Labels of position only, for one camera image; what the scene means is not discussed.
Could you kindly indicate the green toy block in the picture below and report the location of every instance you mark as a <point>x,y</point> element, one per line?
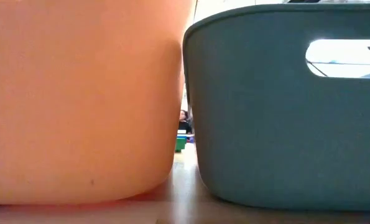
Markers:
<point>180,144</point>

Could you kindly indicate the person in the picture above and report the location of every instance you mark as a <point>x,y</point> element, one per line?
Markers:
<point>183,123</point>

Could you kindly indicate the blue toy block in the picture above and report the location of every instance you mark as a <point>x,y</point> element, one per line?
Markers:
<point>182,136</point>
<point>191,139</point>

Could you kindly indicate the dark teal plastic bin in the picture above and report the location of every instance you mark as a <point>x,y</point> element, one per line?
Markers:
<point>265,140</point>

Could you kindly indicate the yellow-orange plastic bin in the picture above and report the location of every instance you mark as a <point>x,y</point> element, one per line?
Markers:
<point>79,102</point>

